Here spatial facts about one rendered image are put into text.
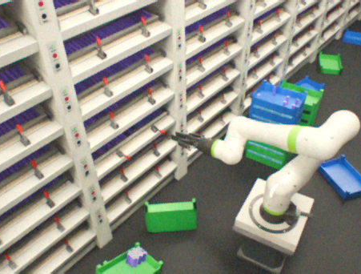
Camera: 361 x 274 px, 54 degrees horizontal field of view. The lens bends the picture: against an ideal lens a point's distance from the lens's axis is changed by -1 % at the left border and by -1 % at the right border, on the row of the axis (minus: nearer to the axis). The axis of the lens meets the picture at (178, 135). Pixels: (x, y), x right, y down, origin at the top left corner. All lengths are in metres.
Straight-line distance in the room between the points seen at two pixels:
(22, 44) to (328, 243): 1.91
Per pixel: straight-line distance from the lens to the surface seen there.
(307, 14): 3.62
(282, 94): 2.51
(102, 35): 1.69
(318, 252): 2.29
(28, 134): 1.55
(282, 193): 1.73
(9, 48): 1.35
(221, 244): 2.20
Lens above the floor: 1.85
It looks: 40 degrees down
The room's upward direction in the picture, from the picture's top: 2 degrees counter-clockwise
